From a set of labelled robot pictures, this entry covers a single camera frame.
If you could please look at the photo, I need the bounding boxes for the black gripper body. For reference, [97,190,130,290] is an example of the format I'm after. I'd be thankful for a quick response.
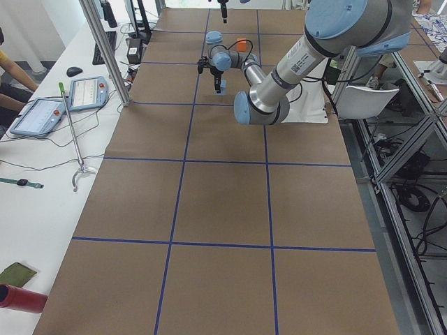
[197,56,223,79]

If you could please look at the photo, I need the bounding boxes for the light blue foam block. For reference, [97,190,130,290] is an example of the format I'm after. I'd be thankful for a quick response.
[216,80,226,96]

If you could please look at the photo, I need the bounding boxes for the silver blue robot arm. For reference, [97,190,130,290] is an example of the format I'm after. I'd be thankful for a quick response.
[198,0,413,125]

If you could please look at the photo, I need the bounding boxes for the orange foam block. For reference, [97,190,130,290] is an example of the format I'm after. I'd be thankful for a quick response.
[235,38,247,52]

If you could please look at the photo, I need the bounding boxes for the black power adapter box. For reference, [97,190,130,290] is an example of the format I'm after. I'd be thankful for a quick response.
[126,38,142,64]

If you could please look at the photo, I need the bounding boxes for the black keyboard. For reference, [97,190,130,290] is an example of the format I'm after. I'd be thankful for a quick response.
[91,30,118,66]

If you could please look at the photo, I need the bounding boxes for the teach pendant far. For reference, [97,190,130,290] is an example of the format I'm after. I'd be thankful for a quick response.
[68,76,108,112]

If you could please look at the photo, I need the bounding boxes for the teach pendant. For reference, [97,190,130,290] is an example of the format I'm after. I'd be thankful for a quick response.
[68,76,108,112]
[10,98,66,135]

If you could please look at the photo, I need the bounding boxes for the black computer mouse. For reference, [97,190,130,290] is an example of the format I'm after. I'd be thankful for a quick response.
[66,66,83,77]

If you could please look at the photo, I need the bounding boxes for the white plastic chair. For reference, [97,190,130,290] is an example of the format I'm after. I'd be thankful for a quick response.
[336,86,400,119]

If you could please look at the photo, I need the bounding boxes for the reacher grabber stick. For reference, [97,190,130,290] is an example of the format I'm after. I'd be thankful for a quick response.
[58,82,97,193]

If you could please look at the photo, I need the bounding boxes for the teach pendant near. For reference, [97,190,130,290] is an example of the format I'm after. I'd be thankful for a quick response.
[10,98,66,135]

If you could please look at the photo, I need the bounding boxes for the seated person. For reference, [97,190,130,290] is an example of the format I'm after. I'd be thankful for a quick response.
[0,26,40,130]

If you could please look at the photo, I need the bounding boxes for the smart watch green band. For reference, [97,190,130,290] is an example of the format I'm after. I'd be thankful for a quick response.
[0,177,44,189]

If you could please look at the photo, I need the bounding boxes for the green bean bag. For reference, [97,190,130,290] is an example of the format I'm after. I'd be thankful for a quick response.
[0,262,37,288]

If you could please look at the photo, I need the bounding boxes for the red cylinder bottle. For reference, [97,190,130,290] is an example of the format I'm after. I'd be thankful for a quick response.
[1,284,48,313]

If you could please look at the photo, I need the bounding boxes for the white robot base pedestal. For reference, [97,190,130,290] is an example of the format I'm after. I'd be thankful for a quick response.
[283,61,328,124]

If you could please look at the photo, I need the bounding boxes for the aluminium frame post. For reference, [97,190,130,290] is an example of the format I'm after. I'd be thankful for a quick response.
[79,0,131,107]

